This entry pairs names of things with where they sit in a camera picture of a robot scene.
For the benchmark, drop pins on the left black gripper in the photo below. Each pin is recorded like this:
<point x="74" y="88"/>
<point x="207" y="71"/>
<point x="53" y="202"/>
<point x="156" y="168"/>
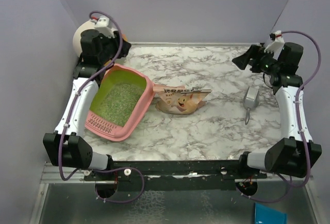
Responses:
<point x="125" y="49"/>

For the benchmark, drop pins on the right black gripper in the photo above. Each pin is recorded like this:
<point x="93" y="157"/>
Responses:
<point x="242" y="61"/>

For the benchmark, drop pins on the metal litter scoop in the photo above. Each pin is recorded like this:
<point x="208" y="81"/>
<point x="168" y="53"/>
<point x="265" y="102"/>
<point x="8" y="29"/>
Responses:
<point x="250" y="102"/>

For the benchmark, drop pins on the clear bag sealing clip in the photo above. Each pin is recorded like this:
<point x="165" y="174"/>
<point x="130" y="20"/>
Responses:
<point x="196" y="91"/>

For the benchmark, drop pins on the beige cat litter bag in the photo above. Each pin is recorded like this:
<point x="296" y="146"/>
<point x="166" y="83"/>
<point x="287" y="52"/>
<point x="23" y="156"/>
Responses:
<point x="173" y="102"/>

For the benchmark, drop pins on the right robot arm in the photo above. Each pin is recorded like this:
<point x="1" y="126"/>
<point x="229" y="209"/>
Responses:
<point x="295" y="153"/>

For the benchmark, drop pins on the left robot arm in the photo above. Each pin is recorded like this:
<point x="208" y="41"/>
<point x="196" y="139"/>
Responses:
<point x="65" y="146"/>

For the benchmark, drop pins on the pink litter box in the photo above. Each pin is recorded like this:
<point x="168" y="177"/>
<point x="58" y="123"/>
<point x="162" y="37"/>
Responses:
<point x="120" y="104"/>

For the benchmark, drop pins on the cream orange cylindrical container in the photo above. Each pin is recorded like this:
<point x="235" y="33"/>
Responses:
<point x="77" y="40"/>

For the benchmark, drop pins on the blue plastic object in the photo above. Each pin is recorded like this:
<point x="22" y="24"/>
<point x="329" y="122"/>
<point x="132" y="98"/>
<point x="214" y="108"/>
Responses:
<point x="267" y="215"/>

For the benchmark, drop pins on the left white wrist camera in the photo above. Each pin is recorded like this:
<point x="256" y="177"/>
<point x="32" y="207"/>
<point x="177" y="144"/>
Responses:
<point x="104" y="26"/>

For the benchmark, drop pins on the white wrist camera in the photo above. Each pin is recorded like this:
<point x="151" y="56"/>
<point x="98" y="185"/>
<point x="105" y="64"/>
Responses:
<point x="104" y="26"/>
<point x="277" y="42"/>

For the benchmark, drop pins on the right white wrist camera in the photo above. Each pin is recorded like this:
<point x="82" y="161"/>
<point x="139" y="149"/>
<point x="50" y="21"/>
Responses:
<point x="277" y="42"/>

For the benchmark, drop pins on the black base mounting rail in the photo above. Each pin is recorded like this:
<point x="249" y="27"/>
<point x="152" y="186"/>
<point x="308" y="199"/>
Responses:
<point x="190" y="175"/>

